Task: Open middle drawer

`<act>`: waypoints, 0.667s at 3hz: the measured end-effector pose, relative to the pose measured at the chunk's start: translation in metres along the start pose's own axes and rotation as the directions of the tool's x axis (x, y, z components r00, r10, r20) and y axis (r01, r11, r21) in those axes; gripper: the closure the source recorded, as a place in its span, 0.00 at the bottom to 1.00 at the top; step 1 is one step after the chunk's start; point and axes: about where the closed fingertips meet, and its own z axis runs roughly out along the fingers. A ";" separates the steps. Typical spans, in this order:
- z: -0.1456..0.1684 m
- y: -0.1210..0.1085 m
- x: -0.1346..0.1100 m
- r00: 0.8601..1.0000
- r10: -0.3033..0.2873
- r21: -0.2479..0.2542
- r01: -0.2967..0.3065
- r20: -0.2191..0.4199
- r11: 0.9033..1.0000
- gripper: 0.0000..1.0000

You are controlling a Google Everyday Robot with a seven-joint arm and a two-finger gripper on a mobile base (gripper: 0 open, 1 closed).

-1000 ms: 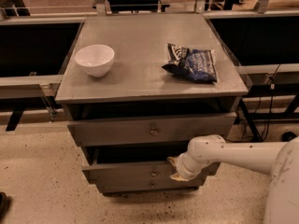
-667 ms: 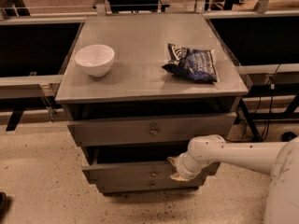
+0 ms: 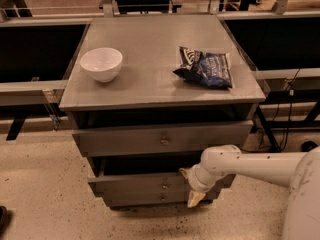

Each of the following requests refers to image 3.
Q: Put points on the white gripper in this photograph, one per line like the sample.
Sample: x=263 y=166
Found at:
x=197 y=181

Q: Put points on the white ceramic bowl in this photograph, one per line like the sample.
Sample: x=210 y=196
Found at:
x=102 y=64

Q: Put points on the grey top drawer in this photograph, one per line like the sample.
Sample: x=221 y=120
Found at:
x=164 y=138

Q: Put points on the black shoe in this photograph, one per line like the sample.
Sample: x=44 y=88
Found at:
x=3 y=218
x=308 y=146

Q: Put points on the blue chip bag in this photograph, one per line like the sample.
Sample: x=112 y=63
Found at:
x=211 y=70

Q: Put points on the metal railing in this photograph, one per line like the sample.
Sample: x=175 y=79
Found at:
x=284 y=51
x=37 y=57

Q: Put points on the left metal railing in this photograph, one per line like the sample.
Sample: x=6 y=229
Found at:
x=37 y=57

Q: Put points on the grey drawer cabinet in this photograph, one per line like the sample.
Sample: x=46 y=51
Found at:
x=146 y=91

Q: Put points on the black shoe at right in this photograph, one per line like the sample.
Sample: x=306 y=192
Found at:
x=308 y=146

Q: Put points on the grey bottom drawer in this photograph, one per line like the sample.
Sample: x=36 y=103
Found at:
x=129 y=200

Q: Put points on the black shoe at left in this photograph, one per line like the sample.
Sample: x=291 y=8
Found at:
x=3 y=218

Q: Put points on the right metal railing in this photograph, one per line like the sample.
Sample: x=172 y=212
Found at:
x=284 y=51

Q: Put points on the grey drawer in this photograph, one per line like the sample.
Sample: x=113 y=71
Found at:
x=164 y=138
x=129 y=200
x=140 y=174

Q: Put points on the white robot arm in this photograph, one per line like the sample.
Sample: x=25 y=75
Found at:
x=297 y=171

